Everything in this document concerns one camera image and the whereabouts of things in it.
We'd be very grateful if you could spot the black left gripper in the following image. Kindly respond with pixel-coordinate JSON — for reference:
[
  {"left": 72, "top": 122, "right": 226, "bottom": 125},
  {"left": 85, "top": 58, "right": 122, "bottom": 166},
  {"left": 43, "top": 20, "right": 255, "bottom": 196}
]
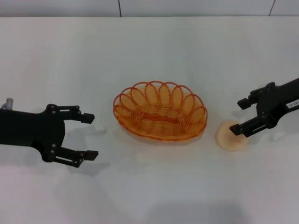
[{"left": 0, "top": 104, "right": 100, "bottom": 169}]

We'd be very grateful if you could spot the orange woven plastic basket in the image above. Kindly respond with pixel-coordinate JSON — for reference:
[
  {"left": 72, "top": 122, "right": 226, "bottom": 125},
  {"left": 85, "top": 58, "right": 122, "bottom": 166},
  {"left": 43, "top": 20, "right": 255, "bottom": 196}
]
[{"left": 113, "top": 80, "right": 208, "bottom": 142}]

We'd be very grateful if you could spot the round beige bun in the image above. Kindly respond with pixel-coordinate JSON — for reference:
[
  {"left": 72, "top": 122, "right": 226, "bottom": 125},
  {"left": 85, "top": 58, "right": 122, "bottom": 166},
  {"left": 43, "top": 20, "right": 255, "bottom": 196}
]
[{"left": 214, "top": 120, "right": 249, "bottom": 152}]

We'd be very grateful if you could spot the left arm connector cable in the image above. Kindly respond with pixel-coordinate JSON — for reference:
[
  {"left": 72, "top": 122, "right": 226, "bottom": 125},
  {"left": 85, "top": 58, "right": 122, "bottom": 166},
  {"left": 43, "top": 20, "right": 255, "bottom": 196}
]
[{"left": 1, "top": 97, "right": 14, "bottom": 110}]

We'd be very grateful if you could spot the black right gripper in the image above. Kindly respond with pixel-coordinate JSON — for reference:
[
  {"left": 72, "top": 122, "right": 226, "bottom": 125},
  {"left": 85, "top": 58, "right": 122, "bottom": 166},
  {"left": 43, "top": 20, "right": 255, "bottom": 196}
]
[{"left": 229, "top": 78, "right": 299, "bottom": 139}]

